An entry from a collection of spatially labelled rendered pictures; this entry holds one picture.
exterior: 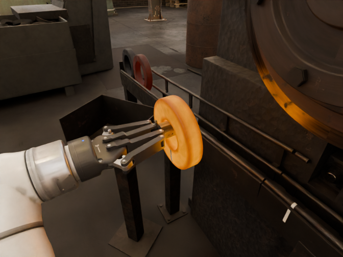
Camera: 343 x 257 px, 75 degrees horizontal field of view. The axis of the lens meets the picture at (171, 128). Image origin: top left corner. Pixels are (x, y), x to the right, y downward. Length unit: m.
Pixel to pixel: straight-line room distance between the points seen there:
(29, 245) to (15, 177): 0.09
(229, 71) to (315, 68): 0.40
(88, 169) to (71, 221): 1.04
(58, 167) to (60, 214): 1.09
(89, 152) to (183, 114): 0.17
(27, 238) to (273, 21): 0.44
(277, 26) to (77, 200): 1.37
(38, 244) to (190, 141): 0.27
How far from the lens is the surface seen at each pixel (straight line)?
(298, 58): 0.33
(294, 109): 0.45
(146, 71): 1.09
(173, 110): 0.41
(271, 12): 0.35
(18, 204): 0.39
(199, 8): 3.17
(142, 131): 0.44
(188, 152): 0.41
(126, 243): 1.25
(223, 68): 0.71
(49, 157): 0.39
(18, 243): 0.38
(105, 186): 1.51
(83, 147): 0.39
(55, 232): 1.41
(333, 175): 0.59
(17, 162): 0.40
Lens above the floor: 1.10
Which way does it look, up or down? 35 degrees down
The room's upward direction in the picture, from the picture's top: straight up
